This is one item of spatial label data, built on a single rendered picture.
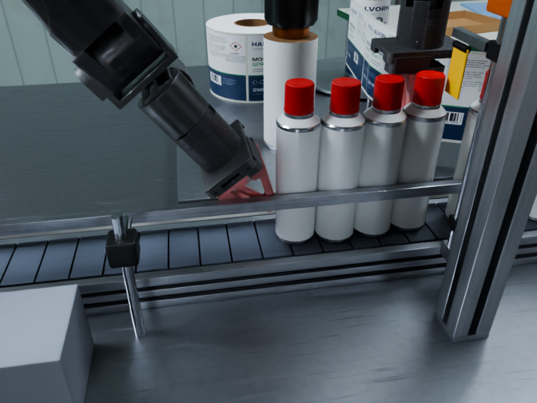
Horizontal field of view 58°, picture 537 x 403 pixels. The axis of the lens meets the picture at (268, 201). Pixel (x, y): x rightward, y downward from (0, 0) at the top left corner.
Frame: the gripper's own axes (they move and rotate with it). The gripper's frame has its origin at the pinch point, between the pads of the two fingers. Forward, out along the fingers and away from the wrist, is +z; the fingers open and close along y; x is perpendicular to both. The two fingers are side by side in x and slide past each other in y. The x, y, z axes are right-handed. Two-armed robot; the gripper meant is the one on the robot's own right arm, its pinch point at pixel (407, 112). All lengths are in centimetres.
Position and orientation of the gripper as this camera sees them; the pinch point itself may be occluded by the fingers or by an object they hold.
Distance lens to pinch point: 68.5
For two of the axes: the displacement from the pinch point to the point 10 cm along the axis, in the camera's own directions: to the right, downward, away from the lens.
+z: 0.0, 8.3, 5.5
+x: 1.8, 5.4, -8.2
